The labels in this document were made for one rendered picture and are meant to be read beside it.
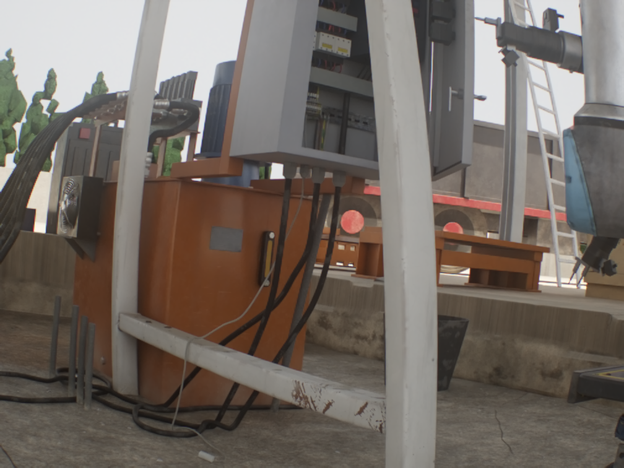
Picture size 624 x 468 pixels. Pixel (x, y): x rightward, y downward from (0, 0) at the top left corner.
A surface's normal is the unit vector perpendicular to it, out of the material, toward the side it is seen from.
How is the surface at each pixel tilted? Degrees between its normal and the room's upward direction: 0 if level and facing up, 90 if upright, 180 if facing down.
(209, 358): 90
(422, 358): 81
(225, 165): 90
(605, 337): 91
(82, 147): 90
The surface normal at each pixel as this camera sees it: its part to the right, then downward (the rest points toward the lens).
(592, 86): -0.94, -0.04
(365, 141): 0.56, 0.04
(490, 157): 0.03, -0.01
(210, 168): -0.82, -0.10
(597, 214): -0.32, 0.60
